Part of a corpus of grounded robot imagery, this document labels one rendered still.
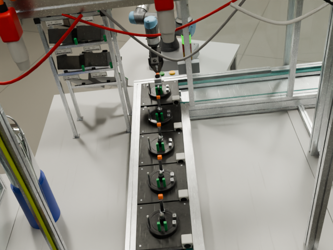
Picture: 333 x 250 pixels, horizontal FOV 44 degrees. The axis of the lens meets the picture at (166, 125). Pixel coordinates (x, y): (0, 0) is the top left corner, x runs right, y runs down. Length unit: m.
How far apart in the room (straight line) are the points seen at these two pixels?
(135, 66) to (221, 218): 1.50
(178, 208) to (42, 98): 2.95
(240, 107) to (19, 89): 2.99
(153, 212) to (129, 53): 1.67
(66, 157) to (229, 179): 0.93
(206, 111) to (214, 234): 0.83
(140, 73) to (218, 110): 0.77
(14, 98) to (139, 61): 1.99
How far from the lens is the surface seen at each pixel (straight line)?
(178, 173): 2.03
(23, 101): 4.64
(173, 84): 2.62
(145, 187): 1.99
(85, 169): 2.32
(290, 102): 2.54
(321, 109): 2.10
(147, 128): 2.30
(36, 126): 4.22
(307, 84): 2.70
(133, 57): 3.18
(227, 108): 2.47
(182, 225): 1.83
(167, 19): 1.02
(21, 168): 1.47
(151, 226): 1.82
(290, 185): 2.13
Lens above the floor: 2.44
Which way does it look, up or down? 40 degrees down
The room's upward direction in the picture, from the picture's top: 8 degrees counter-clockwise
